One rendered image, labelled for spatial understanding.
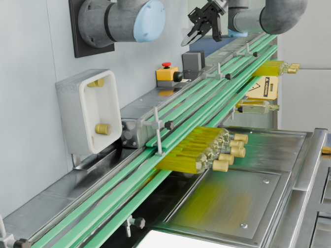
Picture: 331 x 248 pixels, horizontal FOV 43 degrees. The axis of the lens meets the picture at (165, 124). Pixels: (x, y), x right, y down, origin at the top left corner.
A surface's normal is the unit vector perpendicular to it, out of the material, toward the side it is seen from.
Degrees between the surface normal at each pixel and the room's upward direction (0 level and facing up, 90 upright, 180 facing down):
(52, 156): 0
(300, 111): 90
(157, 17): 9
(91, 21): 77
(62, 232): 90
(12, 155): 0
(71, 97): 90
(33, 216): 90
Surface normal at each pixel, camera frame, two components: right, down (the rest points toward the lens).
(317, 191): -0.10, -0.94
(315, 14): -0.44, 0.35
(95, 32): -0.18, 0.61
